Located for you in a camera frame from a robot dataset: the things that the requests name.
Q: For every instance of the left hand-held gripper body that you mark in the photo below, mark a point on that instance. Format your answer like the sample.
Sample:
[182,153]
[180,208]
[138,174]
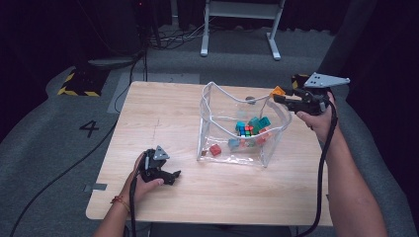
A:
[151,164]

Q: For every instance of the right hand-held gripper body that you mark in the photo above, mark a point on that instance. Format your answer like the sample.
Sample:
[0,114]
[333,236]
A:
[313,98]

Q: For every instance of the orange toy brick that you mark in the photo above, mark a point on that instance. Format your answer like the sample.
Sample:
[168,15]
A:
[278,91]

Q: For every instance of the teal toy brick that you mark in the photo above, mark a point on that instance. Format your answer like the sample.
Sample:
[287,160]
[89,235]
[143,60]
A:
[264,122]
[253,122]

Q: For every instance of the large pink toy brick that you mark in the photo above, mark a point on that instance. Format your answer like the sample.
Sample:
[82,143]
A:
[267,135]

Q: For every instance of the green toy brick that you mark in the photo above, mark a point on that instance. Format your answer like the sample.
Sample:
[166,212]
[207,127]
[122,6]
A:
[257,130]

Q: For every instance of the red toy brick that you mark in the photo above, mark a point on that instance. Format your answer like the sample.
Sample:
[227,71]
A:
[261,141]
[215,149]

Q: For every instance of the blue toy brick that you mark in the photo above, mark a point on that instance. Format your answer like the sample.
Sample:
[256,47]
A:
[234,143]

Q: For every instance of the clear plastic bag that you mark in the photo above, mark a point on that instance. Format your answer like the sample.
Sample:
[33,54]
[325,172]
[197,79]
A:
[210,108]

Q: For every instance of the person's left hand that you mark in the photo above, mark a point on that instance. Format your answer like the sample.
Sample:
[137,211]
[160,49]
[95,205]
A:
[138,189]

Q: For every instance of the person's right hand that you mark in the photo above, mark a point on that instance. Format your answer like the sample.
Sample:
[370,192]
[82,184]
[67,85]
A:
[324,126]

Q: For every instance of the black yellow striped base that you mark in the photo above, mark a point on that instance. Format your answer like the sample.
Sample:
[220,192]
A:
[82,84]
[295,80]

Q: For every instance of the grey round table grommet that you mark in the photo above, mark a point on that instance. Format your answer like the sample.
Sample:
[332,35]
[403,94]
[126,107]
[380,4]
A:
[250,98]

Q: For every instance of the multicoloured puzzle cube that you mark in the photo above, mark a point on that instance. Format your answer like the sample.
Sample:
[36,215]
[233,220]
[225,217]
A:
[246,132]

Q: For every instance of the cyan toy brick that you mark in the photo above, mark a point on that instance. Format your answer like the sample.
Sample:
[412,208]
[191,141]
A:
[239,125]

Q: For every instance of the grey tape strip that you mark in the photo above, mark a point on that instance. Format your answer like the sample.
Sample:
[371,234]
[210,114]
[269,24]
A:
[97,187]

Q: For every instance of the grey column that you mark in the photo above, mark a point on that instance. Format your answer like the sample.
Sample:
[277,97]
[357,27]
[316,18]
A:
[349,33]

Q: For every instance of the dark stand base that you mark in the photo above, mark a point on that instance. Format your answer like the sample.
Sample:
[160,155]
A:
[112,61]

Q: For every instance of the white desk frame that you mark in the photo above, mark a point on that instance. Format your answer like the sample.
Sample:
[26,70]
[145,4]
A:
[242,10]

